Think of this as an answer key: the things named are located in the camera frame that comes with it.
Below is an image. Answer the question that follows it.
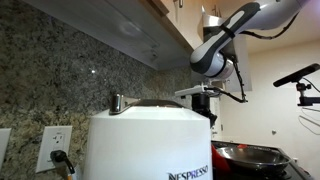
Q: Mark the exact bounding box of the black power plug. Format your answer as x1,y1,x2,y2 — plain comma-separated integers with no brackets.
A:
49,149,77,175

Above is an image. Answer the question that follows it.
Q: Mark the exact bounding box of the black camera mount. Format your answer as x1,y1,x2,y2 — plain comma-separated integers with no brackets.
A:
295,81,320,108

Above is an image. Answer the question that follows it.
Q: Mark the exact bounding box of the wooden upper cabinet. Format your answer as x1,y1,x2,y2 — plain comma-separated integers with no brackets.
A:
23,0,206,72

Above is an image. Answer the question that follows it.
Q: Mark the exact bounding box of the white wall outlet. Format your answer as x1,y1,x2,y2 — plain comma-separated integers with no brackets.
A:
35,125,74,173

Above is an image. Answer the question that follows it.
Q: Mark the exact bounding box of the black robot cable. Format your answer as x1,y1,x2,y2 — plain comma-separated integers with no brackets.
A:
204,13,299,104

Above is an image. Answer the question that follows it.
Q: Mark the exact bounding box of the black stereo camera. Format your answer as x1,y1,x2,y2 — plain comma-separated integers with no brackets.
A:
272,63,320,88

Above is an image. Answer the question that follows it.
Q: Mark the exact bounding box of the white wall plate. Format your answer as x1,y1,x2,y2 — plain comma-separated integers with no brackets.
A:
0,127,12,171

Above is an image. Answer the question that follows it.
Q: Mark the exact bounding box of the Nespresso coffee machine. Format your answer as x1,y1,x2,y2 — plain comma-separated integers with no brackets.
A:
83,93,214,180

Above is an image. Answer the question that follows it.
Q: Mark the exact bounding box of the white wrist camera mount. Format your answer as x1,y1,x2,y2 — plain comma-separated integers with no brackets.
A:
174,84,223,99

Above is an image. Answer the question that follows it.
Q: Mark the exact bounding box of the stainless steel pan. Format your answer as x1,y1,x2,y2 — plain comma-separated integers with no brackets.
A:
216,145,293,174

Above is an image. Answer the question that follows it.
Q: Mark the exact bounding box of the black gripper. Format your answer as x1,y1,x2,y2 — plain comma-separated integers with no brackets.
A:
191,93,218,129

